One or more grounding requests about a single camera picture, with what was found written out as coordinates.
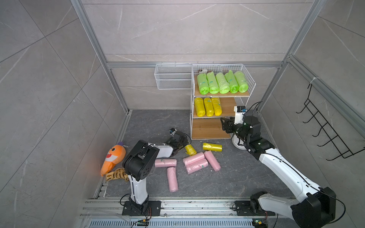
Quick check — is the yellow roll horizontal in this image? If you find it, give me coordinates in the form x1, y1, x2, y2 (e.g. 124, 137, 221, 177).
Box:
202, 142, 222, 152
185, 144, 197, 156

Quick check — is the yellow roll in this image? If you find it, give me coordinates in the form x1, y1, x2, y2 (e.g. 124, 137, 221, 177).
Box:
203, 97, 214, 117
194, 97, 206, 117

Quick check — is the yellow roll diagonal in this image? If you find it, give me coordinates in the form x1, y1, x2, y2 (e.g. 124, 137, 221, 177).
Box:
211, 97, 222, 116

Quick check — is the pink roll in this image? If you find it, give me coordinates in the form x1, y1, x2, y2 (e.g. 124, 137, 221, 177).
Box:
186, 159, 208, 174
167, 167, 179, 192
183, 152, 205, 166

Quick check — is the green roll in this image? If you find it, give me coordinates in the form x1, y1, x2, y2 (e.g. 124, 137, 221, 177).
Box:
216, 73, 230, 94
224, 70, 239, 94
197, 73, 210, 95
207, 71, 220, 94

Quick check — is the pink roll diagonal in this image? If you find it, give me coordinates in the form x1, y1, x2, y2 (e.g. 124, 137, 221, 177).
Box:
204, 151, 221, 172

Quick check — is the green roll diagonal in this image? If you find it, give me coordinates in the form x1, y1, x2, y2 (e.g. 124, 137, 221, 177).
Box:
234, 71, 249, 93

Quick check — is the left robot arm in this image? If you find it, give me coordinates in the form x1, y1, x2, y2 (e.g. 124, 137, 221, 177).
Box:
123, 128, 192, 207

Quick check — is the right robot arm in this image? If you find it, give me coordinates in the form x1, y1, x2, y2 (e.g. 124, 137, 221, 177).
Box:
220, 112, 336, 228

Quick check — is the white round paddle object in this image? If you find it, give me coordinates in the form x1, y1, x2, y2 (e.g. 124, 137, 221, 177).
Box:
232, 135, 247, 151

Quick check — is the pink roll left horizontal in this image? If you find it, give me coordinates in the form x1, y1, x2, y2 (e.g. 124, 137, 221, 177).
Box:
155, 159, 177, 168

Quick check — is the pink roll bottom upright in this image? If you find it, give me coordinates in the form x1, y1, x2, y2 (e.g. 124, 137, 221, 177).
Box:
167, 167, 179, 192

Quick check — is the small brown white plush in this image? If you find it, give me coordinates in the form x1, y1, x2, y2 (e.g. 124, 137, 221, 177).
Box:
199, 69, 208, 74

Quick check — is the orange carrot plush toy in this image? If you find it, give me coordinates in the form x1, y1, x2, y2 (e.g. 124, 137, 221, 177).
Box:
100, 142, 126, 176

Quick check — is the brown patterned flat item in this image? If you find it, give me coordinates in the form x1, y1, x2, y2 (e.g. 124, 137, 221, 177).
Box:
106, 168, 129, 181

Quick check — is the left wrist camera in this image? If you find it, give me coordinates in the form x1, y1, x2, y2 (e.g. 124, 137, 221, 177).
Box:
169, 128, 177, 136

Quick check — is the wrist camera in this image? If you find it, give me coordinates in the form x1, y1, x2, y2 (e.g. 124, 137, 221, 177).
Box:
169, 128, 177, 136
234, 105, 247, 124

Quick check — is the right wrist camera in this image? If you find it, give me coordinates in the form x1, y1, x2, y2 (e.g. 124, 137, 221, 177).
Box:
234, 105, 247, 124

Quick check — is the white wire three-tier shelf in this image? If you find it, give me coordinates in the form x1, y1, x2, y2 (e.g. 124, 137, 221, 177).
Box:
190, 64, 256, 140

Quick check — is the white wire wall basket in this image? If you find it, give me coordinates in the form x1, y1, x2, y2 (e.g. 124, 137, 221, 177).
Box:
154, 63, 192, 90

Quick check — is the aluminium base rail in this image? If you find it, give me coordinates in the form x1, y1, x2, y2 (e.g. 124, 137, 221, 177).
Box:
79, 199, 317, 219

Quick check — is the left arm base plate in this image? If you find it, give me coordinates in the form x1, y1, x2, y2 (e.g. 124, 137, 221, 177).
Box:
122, 200, 162, 217

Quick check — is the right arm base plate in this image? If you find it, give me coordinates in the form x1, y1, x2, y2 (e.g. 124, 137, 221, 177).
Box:
232, 200, 276, 216

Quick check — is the black wire wall hook rack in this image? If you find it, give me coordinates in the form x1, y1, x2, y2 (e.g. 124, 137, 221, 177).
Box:
296, 84, 365, 162

